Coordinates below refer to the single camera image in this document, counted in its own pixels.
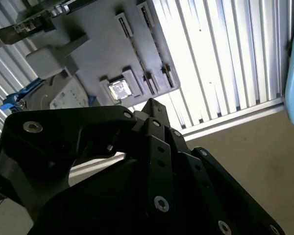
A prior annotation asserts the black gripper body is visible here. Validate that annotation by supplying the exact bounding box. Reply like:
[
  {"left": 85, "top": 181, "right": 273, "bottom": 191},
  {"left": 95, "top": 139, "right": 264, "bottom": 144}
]
[{"left": 31, "top": 158, "right": 189, "bottom": 235}]

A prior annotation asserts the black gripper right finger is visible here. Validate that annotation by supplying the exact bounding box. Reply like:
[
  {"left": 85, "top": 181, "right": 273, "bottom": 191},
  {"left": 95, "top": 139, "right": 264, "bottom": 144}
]
[{"left": 141, "top": 97, "right": 286, "bottom": 235}]

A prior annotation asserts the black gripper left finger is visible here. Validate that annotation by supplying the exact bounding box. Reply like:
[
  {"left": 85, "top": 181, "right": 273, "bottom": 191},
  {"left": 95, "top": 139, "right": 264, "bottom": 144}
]
[{"left": 0, "top": 104, "right": 174, "bottom": 216}]

